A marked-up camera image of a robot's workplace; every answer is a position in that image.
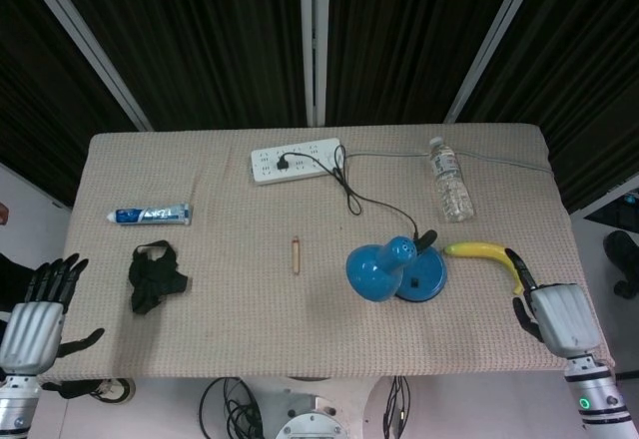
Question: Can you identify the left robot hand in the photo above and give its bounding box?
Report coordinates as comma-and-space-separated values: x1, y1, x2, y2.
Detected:
0, 252, 106, 376

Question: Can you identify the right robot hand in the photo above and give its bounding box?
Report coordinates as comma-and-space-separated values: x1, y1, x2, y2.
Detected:
504, 247, 603, 359

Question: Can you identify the blue desk lamp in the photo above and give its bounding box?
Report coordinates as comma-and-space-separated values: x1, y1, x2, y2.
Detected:
345, 228, 448, 304

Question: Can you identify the white silver robot base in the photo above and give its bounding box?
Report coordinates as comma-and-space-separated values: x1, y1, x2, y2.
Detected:
259, 376, 383, 439

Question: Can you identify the black shoe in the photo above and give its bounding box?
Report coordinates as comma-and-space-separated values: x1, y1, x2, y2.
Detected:
602, 229, 639, 301

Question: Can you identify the black white sneaker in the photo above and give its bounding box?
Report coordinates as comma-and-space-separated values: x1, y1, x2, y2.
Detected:
92, 377, 137, 405

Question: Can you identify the yellow banana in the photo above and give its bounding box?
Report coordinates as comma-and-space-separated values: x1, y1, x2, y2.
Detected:
442, 241, 526, 296

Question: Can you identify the black device beside table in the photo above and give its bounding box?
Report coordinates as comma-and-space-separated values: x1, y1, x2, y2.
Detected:
582, 192, 639, 225

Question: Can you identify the black crumpled cloth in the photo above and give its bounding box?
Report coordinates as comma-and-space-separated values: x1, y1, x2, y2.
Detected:
127, 240, 193, 316

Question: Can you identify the blue white toothpaste tube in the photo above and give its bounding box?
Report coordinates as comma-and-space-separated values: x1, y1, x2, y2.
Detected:
105, 202, 193, 227

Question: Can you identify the clear plastic water bottle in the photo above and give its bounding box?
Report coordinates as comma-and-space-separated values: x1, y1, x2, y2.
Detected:
427, 136, 476, 224

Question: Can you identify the beige waffle tablecloth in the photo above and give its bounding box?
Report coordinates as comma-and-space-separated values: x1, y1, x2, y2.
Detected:
35, 122, 619, 383

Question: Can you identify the white power strip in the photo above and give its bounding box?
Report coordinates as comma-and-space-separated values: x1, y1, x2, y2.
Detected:
249, 138, 346, 187

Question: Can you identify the black pleated curtain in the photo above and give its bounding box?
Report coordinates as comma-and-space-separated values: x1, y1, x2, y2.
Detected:
0, 0, 639, 214

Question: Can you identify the black hanging cable bundle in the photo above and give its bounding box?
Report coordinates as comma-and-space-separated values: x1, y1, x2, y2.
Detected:
380, 376, 413, 439

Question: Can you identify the black coiled cable bundle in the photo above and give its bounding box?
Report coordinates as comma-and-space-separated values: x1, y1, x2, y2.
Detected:
199, 376, 265, 439

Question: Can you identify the grey power strip cable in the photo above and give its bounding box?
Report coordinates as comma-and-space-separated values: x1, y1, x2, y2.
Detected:
343, 151, 556, 175

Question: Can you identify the black power cord with plug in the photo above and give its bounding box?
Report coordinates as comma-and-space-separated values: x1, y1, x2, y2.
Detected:
272, 144, 421, 240

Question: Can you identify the white frame post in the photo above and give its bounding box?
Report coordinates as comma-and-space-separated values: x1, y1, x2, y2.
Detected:
13, 0, 154, 132
442, 0, 538, 125
298, 0, 331, 128

